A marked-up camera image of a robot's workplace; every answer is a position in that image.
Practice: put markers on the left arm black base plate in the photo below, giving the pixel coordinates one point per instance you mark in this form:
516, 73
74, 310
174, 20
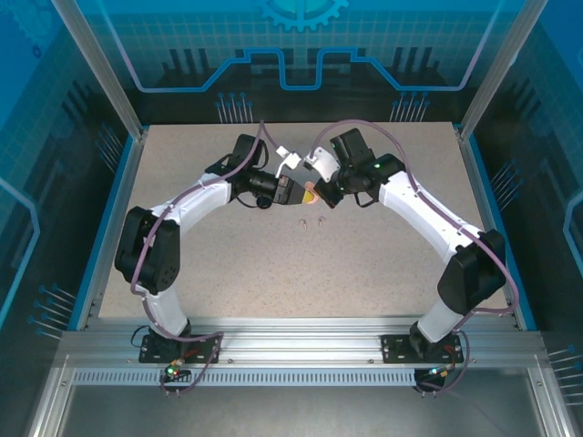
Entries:
205, 352

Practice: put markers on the grey metal sheet panel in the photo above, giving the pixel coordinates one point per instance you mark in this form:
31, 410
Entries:
296, 409

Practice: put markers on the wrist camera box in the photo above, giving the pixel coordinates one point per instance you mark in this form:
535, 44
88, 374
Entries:
323, 164
289, 159

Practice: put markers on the small connector with LEDs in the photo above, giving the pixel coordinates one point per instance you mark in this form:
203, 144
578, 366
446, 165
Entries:
439, 372
173, 371

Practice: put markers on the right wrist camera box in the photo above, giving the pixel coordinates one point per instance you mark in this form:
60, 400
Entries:
323, 164

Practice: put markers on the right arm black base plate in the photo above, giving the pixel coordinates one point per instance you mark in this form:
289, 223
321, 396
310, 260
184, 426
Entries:
394, 350

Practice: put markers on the aluminium frame post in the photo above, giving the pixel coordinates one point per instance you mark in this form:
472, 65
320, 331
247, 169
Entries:
105, 77
496, 77

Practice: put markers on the wide aluminium mounting rail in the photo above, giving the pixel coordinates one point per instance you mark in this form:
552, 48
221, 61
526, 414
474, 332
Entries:
296, 341

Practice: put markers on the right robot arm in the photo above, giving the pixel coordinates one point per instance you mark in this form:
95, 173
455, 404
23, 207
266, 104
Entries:
473, 273

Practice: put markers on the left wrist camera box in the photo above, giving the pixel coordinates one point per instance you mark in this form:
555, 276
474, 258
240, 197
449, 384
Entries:
289, 159

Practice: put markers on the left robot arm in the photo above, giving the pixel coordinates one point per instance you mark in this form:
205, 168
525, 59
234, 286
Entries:
150, 255

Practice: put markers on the blue table edge trim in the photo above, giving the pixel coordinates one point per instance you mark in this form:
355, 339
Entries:
483, 182
116, 182

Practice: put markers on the pink earbud charging case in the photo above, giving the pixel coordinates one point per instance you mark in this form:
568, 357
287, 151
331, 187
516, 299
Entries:
309, 185

